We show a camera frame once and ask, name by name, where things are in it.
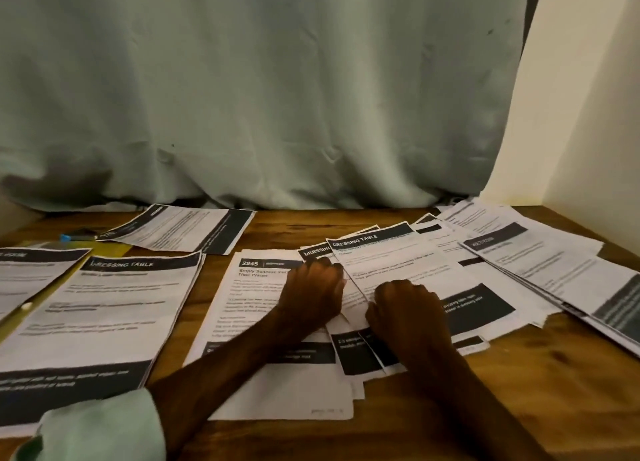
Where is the single sheet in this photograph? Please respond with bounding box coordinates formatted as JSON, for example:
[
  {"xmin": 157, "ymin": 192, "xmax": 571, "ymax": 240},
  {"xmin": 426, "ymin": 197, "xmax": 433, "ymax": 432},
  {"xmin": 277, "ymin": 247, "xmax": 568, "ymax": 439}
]
[{"xmin": 97, "ymin": 204, "xmax": 257, "ymax": 256}]

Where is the person's right forearm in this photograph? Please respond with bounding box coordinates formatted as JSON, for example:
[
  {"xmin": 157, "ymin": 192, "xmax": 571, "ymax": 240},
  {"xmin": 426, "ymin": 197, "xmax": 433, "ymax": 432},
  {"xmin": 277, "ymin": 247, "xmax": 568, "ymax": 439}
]
[{"xmin": 420, "ymin": 360, "xmax": 553, "ymax": 461}]

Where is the person's left hand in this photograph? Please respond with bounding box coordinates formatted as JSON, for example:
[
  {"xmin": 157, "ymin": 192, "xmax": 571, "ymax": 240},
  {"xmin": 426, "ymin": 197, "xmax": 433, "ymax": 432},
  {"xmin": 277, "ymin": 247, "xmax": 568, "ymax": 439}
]
[{"xmin": 272, "ymin": 258, "xmax": 347, "ymax": 345}]

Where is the person's right hand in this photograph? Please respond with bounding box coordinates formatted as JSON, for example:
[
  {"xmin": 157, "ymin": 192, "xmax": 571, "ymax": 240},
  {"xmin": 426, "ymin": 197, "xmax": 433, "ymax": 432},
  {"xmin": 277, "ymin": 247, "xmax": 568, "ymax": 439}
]
[{"xmin": 365, "ymin": 278, "xmax": 455, "ymax": 374}]

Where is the person's left forearm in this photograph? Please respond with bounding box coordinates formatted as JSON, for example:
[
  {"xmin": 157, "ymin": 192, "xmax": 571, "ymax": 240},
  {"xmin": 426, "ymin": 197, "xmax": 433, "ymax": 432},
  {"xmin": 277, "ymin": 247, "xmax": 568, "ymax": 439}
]
[{"xmin": 10, "ymin": 320, "xmax": 301, "ymax": 461}]

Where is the printed papers pile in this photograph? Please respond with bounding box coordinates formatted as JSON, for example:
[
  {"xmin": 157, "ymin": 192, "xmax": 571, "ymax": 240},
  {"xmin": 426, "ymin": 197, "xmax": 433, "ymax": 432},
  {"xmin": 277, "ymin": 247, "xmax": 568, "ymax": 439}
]
[{"xmin": 298, "ymin": 198, "xmax": 640, "ymax": 377}]

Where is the pale green curtain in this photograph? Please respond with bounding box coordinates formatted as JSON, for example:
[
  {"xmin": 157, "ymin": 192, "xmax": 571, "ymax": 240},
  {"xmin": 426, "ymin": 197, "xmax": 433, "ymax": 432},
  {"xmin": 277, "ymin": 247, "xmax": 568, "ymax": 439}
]
[{"xmin": 0, "ymin": 0, "xmax": 533, "ymax": 214}]

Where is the yellow patterned folder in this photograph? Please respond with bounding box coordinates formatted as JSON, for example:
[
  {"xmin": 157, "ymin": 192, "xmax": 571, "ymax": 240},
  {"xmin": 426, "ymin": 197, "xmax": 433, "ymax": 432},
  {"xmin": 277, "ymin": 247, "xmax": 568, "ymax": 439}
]
[{"xmin": 0, "ymin": 240, "xmax": 133, "ymax": 339}]

